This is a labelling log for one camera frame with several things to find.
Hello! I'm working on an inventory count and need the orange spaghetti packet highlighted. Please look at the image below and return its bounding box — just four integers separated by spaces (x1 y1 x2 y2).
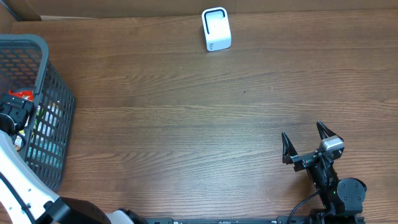
9 90 34 101

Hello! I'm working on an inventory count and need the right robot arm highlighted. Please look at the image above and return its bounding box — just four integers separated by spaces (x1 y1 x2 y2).
277 121 367 223

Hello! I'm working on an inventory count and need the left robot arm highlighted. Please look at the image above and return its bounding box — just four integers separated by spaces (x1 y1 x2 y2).
1 94 146 224

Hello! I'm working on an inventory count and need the white tube gold cap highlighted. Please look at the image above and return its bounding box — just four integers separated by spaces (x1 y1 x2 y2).
39 103 62 138

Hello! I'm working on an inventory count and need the green snack pouch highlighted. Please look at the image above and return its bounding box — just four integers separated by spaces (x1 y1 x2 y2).
34 105 45 131

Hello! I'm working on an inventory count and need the teal wipes packet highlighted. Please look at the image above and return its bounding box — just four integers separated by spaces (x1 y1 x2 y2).
27 135 62 168

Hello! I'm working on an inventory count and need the white barcode scanner stand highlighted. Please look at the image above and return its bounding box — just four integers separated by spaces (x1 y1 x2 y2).
201 7 232 52

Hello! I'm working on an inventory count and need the grey plastic mesh basket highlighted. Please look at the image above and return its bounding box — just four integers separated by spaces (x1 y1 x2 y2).
1 34 76 191

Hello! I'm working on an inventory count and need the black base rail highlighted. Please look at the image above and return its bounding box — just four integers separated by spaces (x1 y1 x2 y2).
142 216 366 224

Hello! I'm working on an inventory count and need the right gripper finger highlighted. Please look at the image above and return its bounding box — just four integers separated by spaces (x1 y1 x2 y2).
317 121 343 141
281 132 299 164

